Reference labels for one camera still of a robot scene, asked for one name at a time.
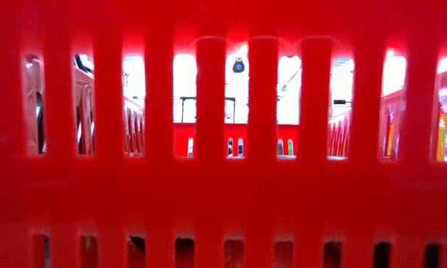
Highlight black framed table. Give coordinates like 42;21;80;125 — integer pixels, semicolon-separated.
179;95;237;124

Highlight black round hanging device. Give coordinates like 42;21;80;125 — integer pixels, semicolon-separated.
231;57;246;74

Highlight red slotted plastic basket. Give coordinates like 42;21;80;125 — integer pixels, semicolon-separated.
0;0;447;268

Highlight yellow slotted plastic basket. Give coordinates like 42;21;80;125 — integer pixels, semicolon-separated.
435;111;447;163

